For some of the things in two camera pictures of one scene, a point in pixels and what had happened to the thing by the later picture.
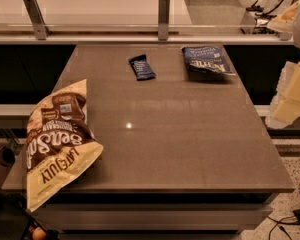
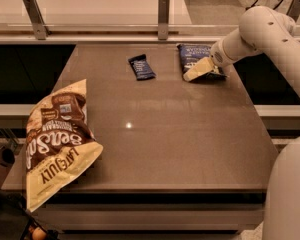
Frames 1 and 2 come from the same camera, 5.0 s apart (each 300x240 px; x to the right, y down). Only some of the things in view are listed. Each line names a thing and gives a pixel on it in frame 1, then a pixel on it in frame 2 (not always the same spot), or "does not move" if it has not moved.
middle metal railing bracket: x=163 y=17 does not move
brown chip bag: x=60 y=142 does not move
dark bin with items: x=10 y=218 does not move
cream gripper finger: x=283 y=24 to x=217 y=70
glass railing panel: x=133 y=9 does not move
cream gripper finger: x=292 y=94 to x=200 y=67
